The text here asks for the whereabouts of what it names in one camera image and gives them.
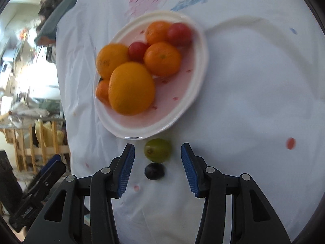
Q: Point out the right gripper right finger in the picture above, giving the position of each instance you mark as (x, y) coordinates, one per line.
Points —
(253, 218)

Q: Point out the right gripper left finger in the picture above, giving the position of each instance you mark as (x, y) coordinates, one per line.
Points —
(81, 208)

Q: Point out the green grape tomato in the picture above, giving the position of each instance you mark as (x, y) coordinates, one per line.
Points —
(158, 150)

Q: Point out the red cherry tomato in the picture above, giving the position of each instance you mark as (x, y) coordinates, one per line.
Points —
(136, 51)
(179, 34)

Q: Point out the white cartoon bed sheet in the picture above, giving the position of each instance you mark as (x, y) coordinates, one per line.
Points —
(260, 110)

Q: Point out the small mandarin left edge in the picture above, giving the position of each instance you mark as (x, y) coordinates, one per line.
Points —
(102, 92)

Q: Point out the large orange lower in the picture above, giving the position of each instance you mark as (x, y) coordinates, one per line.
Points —
(131, 89)

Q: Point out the large orange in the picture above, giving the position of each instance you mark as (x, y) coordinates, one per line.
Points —
(109, 58)
(131, 89)

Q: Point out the large orange upper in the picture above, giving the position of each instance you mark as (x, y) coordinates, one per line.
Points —
(109, 58)

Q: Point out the red cherry tomato in plate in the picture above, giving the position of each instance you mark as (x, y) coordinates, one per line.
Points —
(136, 51)

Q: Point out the small mandarin middle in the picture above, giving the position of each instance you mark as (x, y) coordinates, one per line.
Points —
(163, 59)

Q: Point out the small mandarin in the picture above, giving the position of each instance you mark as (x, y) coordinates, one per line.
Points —
(163, 59)
(157, 32)

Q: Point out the teal orange folded blanket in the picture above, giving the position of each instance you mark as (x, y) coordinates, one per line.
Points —
(47, 34)

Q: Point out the small mandarin far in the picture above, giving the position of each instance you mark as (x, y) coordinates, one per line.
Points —
(157, 32)

